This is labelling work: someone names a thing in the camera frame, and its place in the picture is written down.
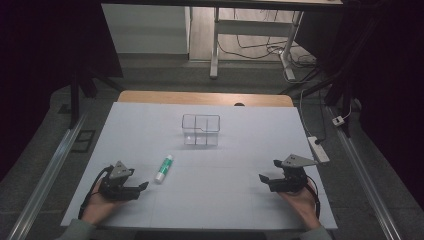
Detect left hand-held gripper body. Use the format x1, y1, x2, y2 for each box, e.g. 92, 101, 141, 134
97, 160, 141, 202

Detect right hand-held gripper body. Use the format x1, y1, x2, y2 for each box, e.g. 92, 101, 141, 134
268, 153, 320, 194

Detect green and white tube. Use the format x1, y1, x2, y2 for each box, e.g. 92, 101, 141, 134
153, 154, 175, 184

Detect clear plastic organizer box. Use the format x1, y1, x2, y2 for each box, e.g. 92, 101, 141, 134
181, 113, 222, 147

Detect person's left hand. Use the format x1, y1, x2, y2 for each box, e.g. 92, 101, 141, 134
81, 181, 125, 225

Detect person's right hand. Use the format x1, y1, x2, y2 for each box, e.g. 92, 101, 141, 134
277, 187, 322, 231

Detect white power strip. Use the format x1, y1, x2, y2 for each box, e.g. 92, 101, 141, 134
306, 135, 331, 164

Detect dark floor hatch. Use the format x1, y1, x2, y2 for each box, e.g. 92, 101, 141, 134
70, 129, 97, 154

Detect white table cover sheet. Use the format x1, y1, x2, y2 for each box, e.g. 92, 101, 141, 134
60, 101, 338, 231

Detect black tripod stand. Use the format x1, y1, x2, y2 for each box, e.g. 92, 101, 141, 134
67, 66, 125, 130

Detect black stand legs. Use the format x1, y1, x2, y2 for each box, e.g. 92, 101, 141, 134
279, 63, 354, 138

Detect wooden table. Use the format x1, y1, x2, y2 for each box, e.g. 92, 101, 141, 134
117, 89, 295, 108

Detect white cabinet panel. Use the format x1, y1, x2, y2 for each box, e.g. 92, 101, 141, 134
101, 3, 192, 56

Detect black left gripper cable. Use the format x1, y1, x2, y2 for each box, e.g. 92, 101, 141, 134
77, 164, 115, 220

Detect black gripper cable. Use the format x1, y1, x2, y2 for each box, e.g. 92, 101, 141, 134
77, 164, 115, 220
304, 174, 322, 220

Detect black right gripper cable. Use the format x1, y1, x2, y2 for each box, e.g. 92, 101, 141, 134
304, 174, 322, 220

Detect aluminium rail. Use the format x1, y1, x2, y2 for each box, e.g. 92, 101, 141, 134
325, 105, 404, 240
5, 111, 88, 240

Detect black floor cables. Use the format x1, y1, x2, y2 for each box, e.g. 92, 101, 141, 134
217, 8, 318, 84

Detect white desk frame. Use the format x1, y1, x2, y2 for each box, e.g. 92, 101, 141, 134
209, 6, 305, 82

